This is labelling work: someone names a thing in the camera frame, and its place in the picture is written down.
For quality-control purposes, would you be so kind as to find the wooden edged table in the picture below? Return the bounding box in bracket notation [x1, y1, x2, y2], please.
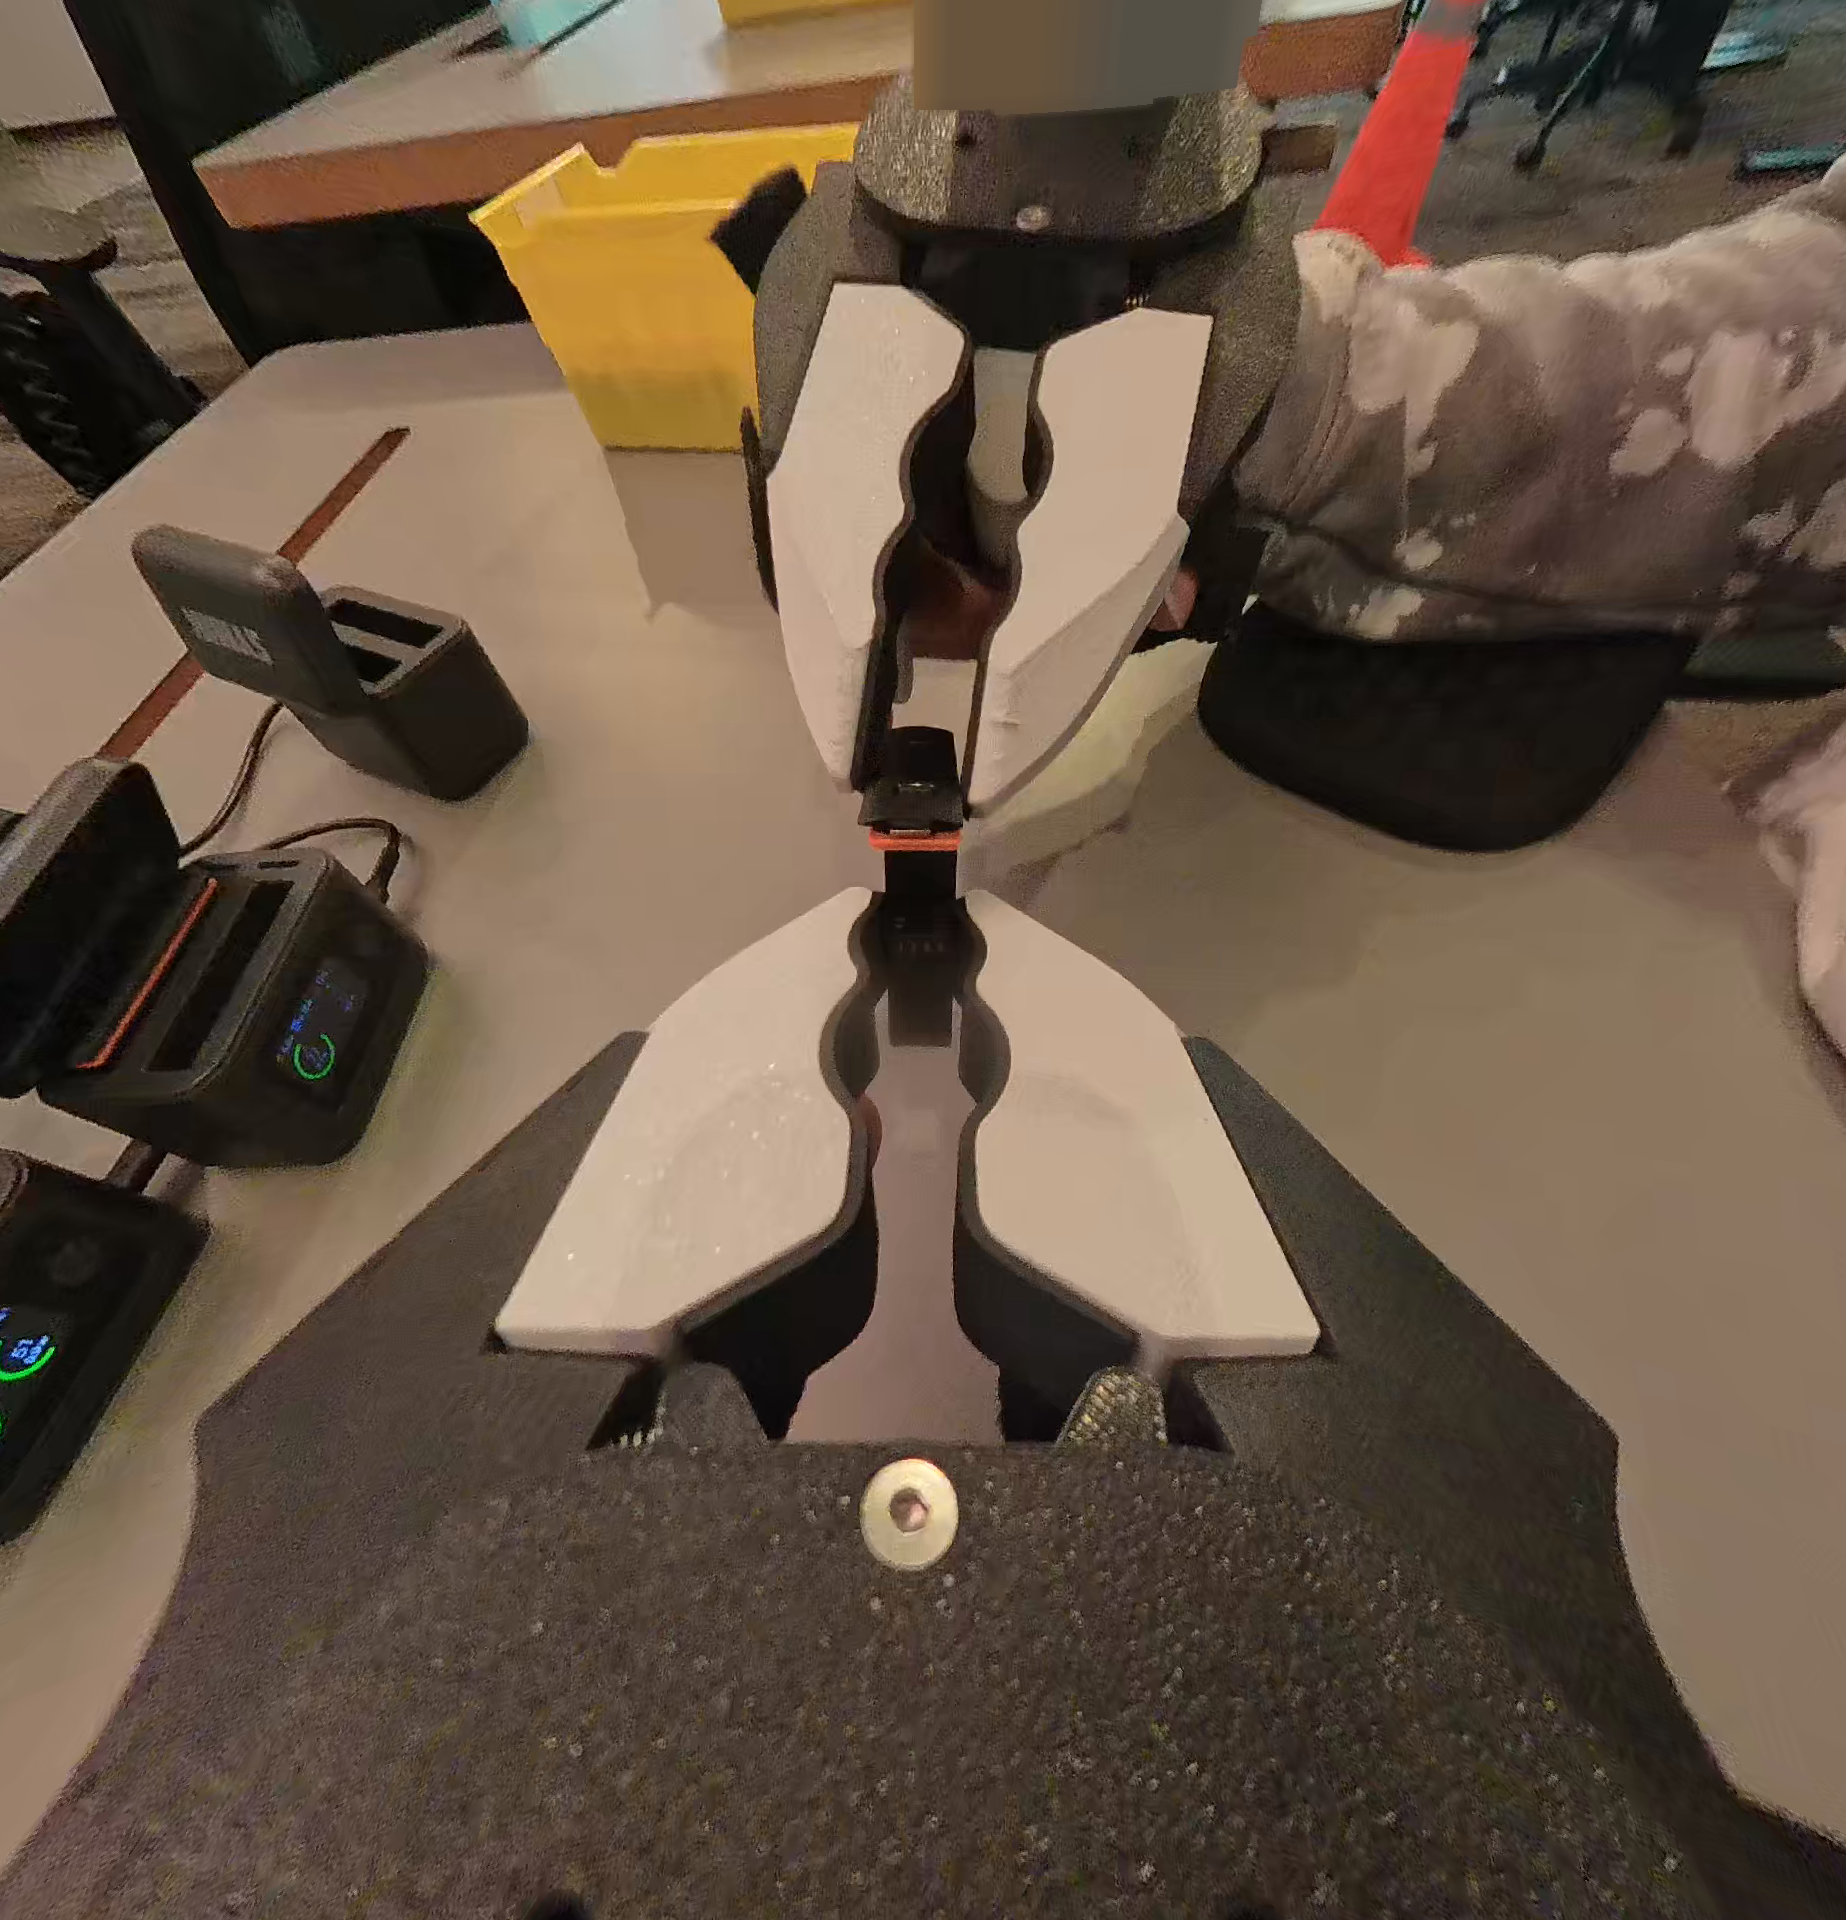
[194, 0, 1404, 227]

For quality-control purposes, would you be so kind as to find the black battery charging case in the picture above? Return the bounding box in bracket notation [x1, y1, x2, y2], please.
[0, 1146, 212, 1553]
[130, 526, 531, 802]
[0, 757, 432, 1170]

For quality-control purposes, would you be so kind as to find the black battery orange rim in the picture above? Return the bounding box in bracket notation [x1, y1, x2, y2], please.
[859, 726, 966, 1050]
[74, 877, 223, 1073]

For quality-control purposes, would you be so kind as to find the black office chair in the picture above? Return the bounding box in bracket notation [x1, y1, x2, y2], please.
[0, 202, 205, 503]
[59, 0, 521, 355]

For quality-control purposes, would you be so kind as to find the black charging cable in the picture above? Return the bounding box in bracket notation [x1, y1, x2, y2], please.
[189, 814, 411, 910]
[179, 696, 287, 863]

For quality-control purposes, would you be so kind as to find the red cloth piece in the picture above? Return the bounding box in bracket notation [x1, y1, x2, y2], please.
[1313, 0, 1484, 270]

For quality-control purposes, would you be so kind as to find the person's right forearm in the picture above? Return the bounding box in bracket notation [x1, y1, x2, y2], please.
[1236, 142, 1846, 648]

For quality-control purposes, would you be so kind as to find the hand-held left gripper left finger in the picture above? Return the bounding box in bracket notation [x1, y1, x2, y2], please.
[491, 886, 884, 1427]

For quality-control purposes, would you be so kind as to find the black chair base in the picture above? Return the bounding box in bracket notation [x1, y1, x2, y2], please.
[1462, 0, 1786, 168]

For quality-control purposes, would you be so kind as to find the person's right hand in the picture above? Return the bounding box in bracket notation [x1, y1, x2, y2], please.
[886, 516, 1023, 670]

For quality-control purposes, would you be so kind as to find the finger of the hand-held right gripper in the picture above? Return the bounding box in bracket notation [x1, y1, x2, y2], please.
[766, 277, 970, 795]
[964, 305, 1218, 820]

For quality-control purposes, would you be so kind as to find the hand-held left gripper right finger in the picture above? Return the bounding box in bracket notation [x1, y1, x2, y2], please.
[952, 889, 1325, 1427]

